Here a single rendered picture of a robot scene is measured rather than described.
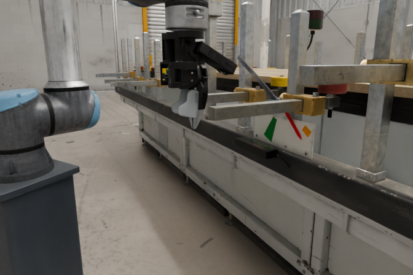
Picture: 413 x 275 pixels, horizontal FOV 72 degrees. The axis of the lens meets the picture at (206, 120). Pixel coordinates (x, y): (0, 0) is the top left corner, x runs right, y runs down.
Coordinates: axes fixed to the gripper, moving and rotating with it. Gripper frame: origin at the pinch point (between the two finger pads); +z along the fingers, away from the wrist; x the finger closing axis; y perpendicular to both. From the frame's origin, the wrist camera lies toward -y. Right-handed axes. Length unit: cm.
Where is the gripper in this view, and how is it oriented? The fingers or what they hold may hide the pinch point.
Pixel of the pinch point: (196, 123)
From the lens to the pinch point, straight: 65.4
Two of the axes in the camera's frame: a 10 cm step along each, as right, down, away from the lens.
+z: 0.0, 9.8, 2.1
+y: -8.8, 1.0, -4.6
